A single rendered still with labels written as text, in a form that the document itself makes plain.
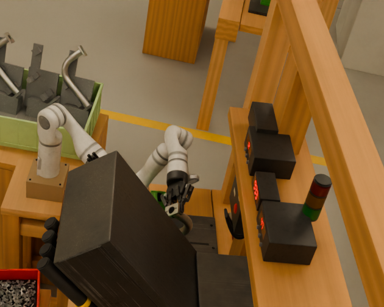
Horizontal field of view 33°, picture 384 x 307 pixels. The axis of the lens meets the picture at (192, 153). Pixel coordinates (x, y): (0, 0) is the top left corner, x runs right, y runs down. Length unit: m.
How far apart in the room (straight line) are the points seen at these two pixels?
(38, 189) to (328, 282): 1.41
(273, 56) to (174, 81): 2.80
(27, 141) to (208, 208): 0.90
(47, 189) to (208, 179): 1.75
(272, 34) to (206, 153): 2.24
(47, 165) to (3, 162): 0.40
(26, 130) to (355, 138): 1.84
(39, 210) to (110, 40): 3.02
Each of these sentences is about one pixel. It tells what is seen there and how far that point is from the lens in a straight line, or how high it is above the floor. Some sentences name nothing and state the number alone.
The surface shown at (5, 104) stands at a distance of 3.26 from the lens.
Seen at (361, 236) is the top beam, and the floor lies 1.91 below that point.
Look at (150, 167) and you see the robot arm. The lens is 2.44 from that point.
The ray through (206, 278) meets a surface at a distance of 2.08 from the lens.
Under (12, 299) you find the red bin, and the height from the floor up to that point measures 0.88.
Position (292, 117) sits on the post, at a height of 1.68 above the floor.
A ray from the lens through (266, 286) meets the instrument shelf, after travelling 1.71.
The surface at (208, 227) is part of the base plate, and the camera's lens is 2.71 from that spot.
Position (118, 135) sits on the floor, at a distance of 4.54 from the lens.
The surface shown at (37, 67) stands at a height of 1.05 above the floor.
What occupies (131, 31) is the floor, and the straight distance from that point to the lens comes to 5.75.
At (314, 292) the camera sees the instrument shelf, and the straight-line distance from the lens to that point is 1.74.
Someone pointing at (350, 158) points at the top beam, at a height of 1.94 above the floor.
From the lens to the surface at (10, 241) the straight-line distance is 2.92.
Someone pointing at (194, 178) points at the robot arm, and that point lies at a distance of 2.30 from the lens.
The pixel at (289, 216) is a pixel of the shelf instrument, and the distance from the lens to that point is 1.79.
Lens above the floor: 2.81
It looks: 39 degrees down
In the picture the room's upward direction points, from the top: 12 degrees clockwise
